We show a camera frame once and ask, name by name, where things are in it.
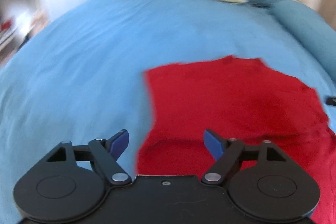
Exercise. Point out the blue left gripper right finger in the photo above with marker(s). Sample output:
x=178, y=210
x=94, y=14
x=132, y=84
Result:
x=227, y=155

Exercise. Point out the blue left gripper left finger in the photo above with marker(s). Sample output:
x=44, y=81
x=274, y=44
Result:
x=105, y=153

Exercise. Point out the red knit sweater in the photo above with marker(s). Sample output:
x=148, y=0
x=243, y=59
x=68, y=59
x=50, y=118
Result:
x=242, y=99

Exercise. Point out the rolled blue duvet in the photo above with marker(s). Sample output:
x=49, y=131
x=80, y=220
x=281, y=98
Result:
x=310, y=29

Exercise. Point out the blue bed sheet mattress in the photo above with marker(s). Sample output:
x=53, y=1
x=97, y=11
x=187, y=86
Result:
x=81, y=77

